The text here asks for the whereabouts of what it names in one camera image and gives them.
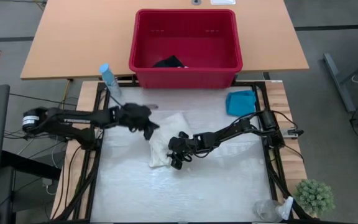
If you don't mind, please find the white desk plate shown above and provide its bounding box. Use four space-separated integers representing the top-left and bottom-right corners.
210 0 237 6

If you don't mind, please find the large red plastic bin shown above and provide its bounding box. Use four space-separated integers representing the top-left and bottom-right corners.
128 8 244 90

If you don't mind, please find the grey cable bundle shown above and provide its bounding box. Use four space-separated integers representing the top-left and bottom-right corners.
4 126 57 141

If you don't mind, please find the small green potted plant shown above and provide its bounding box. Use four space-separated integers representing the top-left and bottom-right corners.
294 179 336 218

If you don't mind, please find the clear plastic cup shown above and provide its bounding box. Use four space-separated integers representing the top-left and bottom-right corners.
253 195 295 223

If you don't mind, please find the blue spray bottle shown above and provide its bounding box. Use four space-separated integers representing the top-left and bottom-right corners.
99 63 123 98

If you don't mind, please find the black aluminium table frame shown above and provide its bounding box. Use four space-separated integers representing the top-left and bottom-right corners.
53 76 319 224

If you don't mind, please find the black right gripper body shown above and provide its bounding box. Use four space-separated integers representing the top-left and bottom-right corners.
167 131 203 170

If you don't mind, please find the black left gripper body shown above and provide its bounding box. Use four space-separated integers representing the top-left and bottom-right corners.
116 103 154 132

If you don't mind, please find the grey metal table leg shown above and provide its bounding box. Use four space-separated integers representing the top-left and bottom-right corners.
323 52 358 113

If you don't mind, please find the black garment with white tag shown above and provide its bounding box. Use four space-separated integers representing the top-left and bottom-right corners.
152 55 189 69

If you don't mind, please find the yellow cable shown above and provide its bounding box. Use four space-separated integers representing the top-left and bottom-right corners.
61 79 71 108

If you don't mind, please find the light wooden desk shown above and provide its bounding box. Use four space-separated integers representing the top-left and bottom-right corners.
20 0 310 80

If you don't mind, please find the blue cloth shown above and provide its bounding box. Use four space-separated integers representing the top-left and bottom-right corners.
225 90 257 118

